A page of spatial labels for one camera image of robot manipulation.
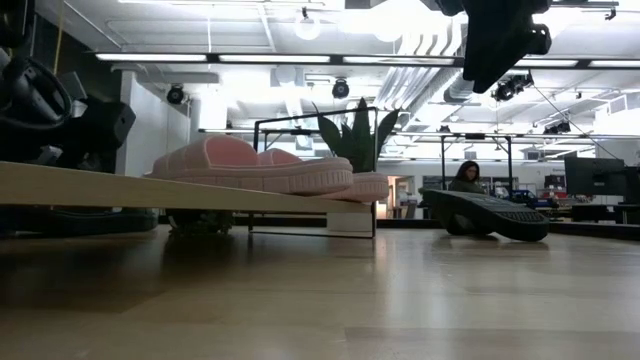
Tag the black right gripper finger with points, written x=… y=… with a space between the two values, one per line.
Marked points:
x=487 y=55

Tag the pink slide sandal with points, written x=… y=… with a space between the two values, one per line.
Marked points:
x=250 y=170
x=365 y=187

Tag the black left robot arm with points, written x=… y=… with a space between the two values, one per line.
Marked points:
x=30 y=90

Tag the black round spotlight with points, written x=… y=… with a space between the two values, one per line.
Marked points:
x=175 y=94
x=340 y=89

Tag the person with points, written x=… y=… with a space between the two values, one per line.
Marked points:
x=467 y=177

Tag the small succulent in dark pot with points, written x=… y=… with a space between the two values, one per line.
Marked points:
x=200 y=222

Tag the snake plant in white pot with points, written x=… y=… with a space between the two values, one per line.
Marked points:
x=357 y=145

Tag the black computer monitor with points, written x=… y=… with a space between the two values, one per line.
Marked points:
x=595 y=175

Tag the round white lamp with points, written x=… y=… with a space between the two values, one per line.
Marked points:
x=307 y=27

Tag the long light bar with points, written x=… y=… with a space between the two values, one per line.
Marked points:
x=275 y=59

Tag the black camera cluster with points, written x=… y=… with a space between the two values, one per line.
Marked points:
x=510 y=87

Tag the black metal stand frame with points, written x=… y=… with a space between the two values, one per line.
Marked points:
x=443 y=160

